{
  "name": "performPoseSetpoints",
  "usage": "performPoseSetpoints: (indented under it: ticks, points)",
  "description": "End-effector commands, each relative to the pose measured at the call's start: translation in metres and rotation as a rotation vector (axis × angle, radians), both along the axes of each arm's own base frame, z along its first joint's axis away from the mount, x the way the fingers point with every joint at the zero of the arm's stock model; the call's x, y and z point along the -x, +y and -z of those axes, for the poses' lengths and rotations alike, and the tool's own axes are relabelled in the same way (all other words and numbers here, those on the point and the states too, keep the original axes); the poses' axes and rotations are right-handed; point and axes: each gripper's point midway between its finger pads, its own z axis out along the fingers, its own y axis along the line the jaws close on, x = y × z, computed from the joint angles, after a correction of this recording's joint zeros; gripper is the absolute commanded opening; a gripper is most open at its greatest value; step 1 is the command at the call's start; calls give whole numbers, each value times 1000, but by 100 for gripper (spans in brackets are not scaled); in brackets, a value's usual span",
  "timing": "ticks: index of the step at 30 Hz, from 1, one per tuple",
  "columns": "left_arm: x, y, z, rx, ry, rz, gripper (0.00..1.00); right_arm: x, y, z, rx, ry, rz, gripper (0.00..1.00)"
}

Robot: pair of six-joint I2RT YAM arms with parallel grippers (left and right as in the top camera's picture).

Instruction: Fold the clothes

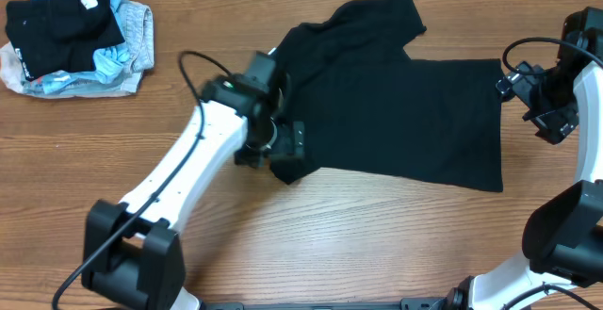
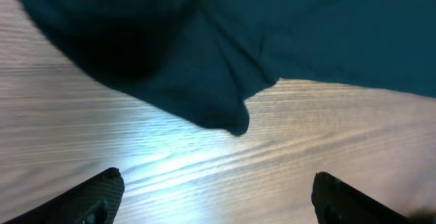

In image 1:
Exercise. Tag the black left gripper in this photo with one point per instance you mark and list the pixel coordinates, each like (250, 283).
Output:
(292, 140)

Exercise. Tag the black t-shirt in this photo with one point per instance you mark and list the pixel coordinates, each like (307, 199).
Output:
(367, 106)

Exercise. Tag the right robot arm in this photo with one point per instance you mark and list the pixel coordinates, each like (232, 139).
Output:
(562, 240)

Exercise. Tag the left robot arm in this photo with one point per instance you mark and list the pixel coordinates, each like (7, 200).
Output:
(133, 254)

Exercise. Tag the grey patterned folded garment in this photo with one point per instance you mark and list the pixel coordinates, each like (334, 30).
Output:
(137, 23)

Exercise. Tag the light blue folded garment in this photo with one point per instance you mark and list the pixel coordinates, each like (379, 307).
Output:
(109, 63)

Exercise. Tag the folded black garment on pile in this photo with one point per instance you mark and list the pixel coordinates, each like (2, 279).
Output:
(60, 35)

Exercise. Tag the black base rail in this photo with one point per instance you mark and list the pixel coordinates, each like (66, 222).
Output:
(403, 304)

